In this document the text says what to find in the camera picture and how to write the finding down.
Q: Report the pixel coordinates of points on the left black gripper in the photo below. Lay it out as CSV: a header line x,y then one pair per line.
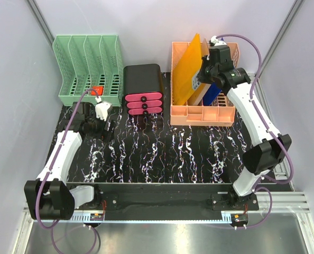
x,y
102,132

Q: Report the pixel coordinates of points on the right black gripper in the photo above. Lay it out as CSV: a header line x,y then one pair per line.
x,y
204,62

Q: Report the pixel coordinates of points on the blue folder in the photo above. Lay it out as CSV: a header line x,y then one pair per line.
x,y
210,95

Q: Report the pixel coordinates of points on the pink folder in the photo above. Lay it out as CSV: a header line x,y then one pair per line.
x,y
196,98

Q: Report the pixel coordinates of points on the yellow folder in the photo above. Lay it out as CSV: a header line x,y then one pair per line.
x,y
184,77

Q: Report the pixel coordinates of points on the pink bottom drawer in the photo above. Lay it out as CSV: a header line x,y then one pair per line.
x,y
141,111

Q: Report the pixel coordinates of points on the pink drawer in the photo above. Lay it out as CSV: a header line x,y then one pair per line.
x,y
144,105
141,111
143,97

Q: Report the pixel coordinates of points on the orange file organizer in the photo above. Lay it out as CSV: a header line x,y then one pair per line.
x,y
220,113

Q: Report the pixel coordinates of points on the pink top drawer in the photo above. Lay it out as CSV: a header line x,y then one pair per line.
x,y
143,97

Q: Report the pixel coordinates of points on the black drawer cabinet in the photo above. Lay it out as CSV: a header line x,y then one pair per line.
x,y
145,78

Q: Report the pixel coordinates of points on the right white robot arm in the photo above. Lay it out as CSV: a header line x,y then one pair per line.
x,y
269,146

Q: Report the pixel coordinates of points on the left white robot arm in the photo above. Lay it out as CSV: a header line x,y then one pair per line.
x,y
52,179

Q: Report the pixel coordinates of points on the black marble desk mat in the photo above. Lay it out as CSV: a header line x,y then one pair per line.
x,y
151,150

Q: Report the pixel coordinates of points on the red square eraser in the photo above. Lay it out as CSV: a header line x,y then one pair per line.
x,y
97,90

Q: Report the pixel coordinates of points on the green file organizer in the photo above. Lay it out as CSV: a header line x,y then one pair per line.
x,y
90,61

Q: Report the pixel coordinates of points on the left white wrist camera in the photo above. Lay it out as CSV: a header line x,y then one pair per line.
x,y
102,109

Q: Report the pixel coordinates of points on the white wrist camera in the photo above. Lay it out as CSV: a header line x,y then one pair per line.
x,y
215,41
102,109

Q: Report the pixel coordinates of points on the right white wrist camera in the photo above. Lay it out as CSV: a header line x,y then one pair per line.
x,y
215,41

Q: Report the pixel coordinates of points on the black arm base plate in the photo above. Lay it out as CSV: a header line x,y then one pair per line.
x,y
213,201

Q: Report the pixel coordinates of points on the aluminium frame rail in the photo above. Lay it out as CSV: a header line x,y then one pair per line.
x,y
278,203

